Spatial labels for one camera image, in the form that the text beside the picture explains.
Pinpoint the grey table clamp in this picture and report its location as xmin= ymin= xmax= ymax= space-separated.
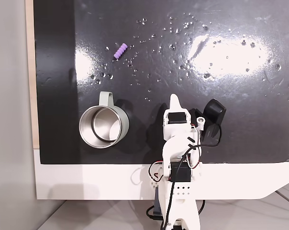
xmin=154 ymin=186 xmax=163 ymax=216

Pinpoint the black oval camera box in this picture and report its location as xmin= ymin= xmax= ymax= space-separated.
xmin=194 ymin=98 xmax=227 ymax=145

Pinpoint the red white servo wire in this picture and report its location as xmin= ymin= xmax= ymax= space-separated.
xmin=147 ymin=161 xmax=165 ymax=183

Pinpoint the glossy black table mat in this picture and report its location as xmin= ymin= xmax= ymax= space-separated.
xmin=33 ymin=0 xmax=289 ymax=166

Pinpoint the steel cup with green handle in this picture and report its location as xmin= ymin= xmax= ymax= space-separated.
xmin=78 ymin=91 xmax=130 ymax=150

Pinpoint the purple ribbed pen grip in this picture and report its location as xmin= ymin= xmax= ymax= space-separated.
xmin=113 ymin=43 xmax=128 ymax=59

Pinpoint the black base cable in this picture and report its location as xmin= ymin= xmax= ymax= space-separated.
xmin=146 ymin=199 xmax=206 ymax=222

